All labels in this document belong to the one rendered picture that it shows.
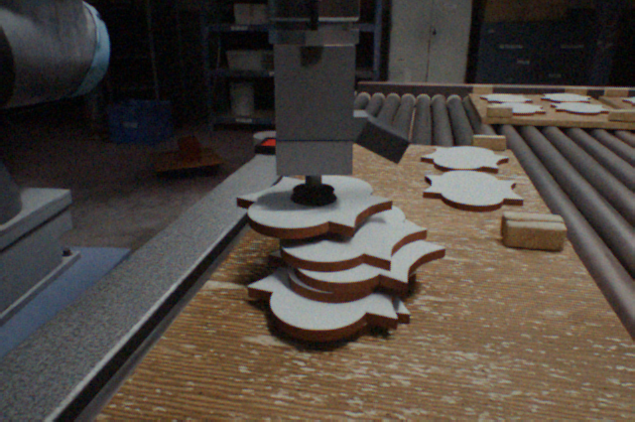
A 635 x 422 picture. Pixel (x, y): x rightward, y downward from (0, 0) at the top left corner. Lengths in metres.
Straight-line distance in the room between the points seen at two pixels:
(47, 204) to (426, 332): 0.44
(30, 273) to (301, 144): 0.36
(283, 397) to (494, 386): 0.14
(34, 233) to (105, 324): 0.19
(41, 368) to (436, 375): 0.29
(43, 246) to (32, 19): 0.25
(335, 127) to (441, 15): 4.99
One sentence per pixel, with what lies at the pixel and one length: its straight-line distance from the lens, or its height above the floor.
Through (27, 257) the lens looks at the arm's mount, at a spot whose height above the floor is 0.92.
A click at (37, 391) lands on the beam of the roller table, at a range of 0.43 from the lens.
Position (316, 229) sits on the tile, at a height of 1.00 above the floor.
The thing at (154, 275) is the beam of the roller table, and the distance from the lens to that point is 0.54.
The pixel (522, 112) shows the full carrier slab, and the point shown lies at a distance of 1.32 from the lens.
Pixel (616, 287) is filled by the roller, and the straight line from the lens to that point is 0.57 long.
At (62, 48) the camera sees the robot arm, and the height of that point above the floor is 1.13.
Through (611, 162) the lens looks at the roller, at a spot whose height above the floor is 0.92.
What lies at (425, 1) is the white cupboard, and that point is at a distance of 5.33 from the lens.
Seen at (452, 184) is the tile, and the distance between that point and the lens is 0.71.
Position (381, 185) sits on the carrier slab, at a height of 0.94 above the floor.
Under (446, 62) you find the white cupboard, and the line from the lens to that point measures 5.40.
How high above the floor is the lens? 1.17
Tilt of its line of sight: 18 degrees down
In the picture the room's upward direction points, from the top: straight up
